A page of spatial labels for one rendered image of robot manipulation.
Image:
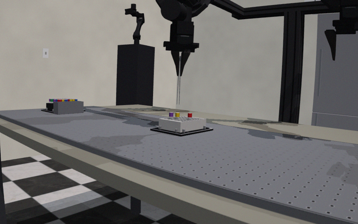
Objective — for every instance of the white rectangular rack with grid of holes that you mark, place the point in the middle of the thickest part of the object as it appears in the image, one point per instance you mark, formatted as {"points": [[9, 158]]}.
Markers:
{"points": [[182, 123]]}

